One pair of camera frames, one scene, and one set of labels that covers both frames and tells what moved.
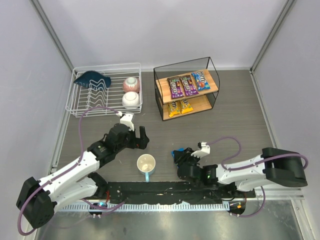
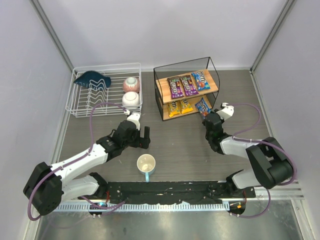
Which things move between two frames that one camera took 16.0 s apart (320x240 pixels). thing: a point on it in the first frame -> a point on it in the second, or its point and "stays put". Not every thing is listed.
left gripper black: (136, 141) stays put
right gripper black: (183, 159) -> (210, 120)
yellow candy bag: (174, 108) stays put
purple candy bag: (189, 88) stays put
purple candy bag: (176, 88) stays put
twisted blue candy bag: (176, 153) -> (203, 107)
